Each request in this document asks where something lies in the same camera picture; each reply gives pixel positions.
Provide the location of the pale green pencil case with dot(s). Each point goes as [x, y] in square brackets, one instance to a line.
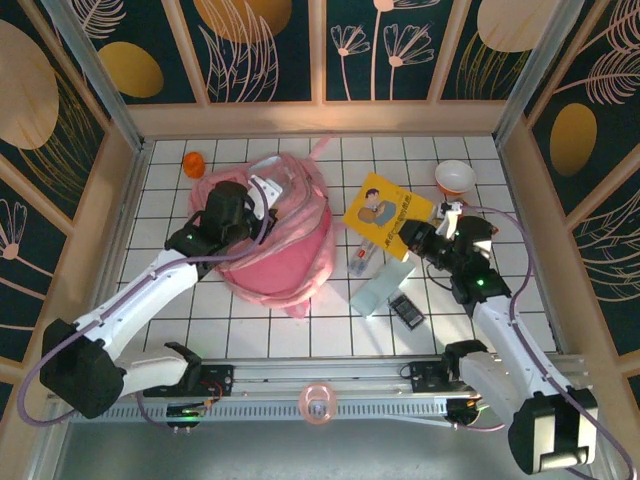
[380, 290]

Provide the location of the black calculator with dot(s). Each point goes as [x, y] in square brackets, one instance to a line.
[407, 312]

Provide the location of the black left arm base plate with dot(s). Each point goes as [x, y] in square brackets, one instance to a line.
[220, 380]

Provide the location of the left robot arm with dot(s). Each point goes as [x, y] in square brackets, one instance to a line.
[140, 300]

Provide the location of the pink student backpack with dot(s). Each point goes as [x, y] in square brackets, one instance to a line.
[280, 265]

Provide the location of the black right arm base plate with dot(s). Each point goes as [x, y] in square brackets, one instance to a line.
[425, 377]

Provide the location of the yellow picture book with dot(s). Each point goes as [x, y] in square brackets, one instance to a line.
[375, 210]

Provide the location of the orange and white snack packet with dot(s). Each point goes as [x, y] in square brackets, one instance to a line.
[435, 216]

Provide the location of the small orange cup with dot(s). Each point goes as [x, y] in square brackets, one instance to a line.
[193, 166]

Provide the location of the small controller board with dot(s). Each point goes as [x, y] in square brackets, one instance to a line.
[465, 412]
[185, 412]

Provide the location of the aluminium frame post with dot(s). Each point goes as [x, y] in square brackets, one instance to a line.
[100, 85]
[535, 75]

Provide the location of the white and orange bowl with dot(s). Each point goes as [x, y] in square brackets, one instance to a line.
[455, 176]

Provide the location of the clear pack of pens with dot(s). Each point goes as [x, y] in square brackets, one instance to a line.
[362, 260]

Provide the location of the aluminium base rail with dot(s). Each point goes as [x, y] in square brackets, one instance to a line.
[320, 372]

